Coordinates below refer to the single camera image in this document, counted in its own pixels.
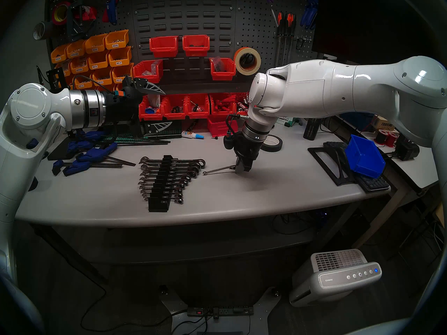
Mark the black tape roll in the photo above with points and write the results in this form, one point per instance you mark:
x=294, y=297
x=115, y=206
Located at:
x=276, y=148

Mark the white air purifier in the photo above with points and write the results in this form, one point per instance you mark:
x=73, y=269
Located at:
x=335, y=278

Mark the black cylindrical rod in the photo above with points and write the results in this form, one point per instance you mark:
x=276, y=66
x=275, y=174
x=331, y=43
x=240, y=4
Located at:
x=164, y=136

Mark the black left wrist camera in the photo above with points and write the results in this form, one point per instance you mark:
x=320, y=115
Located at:
x=124, y=95

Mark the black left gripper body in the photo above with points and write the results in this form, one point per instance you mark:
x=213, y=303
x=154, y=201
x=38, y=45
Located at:
x=124, y=112

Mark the cream masking tape roll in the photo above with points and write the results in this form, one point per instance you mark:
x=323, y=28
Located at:
x=257, y=64

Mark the black marker pen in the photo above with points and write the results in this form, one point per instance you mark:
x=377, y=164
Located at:
x=192, y=125

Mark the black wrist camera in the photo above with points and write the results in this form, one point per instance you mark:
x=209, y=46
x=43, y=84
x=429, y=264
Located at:
x=228, y=142
x=124, y=95

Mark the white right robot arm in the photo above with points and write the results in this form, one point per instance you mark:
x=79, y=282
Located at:
x=331, y=86

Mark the black frame stand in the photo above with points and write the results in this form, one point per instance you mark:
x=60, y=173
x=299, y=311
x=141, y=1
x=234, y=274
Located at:
x=328, y=163

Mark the small blue vise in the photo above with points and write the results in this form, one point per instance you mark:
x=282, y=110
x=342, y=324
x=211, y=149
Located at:
x=32, y=144

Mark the black wrench holder rack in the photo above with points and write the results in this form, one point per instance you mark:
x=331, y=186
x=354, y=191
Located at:
x=158, y=206

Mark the grey duct tape roll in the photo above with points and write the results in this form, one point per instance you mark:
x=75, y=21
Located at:
x=38, y=32

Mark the chrome ratcheting combination wrench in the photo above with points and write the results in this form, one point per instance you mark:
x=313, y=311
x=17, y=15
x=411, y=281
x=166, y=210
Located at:
x=193, y=171
x=182, y=185
x=180, y=190
x=179, y=200
x=197, y=167
x=185, y=180
x=188, y=176
x=179, y=195

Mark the dark grey pegboard panel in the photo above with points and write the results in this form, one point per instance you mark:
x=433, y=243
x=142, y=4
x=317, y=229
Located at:
x=209, y=23

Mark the small cardboard box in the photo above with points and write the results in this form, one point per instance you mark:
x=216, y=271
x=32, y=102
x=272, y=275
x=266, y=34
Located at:
x=383, y=122

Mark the red parts bin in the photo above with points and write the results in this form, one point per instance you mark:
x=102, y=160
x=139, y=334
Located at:
x=152, y=112
x=218, y=126
x=148, y=71
x=241, y=100
x=163, y=47
x=221, y=109
x=173, y=109
x=196, y=46
x=197, y=109
x=222, y=72

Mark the green cutting mat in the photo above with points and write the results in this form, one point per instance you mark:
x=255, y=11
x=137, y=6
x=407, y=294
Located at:
x=120, y=139

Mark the white glue bottle blue tip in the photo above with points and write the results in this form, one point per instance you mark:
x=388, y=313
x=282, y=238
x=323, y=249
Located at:
x=190, y=135

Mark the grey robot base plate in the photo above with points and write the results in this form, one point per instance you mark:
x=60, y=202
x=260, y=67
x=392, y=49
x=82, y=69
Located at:
x=265, y=303

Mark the blue parts bin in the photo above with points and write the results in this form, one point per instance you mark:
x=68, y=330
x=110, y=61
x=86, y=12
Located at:
x=365, y=158

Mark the black metal stand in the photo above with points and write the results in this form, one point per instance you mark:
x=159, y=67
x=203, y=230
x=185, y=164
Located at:
x=56, y=74

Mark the black power strip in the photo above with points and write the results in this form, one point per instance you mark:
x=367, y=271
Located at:
x=220, y=311

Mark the red hanging tool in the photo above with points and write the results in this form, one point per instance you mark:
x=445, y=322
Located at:
x=87, y=14

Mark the black keyboard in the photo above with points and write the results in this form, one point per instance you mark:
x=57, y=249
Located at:
x=373, y=184

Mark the black monitor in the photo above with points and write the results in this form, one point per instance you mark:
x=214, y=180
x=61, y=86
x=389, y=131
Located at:
x=384, y=23

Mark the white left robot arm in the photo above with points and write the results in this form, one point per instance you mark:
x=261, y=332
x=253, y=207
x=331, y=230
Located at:
x=17, y=163

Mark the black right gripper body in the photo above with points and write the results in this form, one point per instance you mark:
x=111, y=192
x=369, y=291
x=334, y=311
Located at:
x=246, y=147

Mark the red yellow tape roll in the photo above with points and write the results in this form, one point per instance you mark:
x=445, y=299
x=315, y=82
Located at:
x=54, y=16

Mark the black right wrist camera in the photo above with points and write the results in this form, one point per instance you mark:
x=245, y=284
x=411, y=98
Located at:
x=228, y=142

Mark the black power adapter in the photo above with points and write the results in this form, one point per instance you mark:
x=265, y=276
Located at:
x=407, y=150

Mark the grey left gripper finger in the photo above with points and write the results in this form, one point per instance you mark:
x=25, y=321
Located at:
x=159, y=125
x=150, y=87

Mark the orange parts bin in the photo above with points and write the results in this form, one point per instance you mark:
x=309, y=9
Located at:
x=95, y=44
x=120, y=57
x=83, y=80
x=64, y=67
x=117, y=40
x=68, y=80
x=98, y=61
x=75, y=50
x=79, y=65
x=102, y=76
x=122, y=72
x=58, y=55

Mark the small chrome ratcheting wrench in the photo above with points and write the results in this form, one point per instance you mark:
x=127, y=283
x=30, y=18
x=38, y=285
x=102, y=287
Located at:
x=218, y=170

